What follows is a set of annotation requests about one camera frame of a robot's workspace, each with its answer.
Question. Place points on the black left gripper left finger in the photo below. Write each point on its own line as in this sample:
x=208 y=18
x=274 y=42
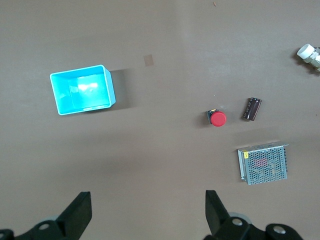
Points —
x=72 y=220

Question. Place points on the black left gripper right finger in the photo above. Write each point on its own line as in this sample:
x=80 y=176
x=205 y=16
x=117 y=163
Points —
x=225 y=227

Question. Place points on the red push button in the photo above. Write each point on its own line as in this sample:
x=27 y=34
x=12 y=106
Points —
x=218 y=119

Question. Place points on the metal mesh power supply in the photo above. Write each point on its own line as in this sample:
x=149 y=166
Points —
x=265 y=165

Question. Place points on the dark brown capacitor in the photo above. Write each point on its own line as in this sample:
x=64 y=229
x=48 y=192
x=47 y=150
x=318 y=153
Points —
x=252 y=110

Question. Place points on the cyan plastic bin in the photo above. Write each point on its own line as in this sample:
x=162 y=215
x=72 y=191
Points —
x=60 y=100

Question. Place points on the brown tape patch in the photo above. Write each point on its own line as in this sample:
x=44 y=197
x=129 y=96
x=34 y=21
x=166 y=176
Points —
x=149 y=60

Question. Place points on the white capped metal fitting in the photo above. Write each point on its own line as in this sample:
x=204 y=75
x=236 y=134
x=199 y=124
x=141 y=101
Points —
x=306 y=51

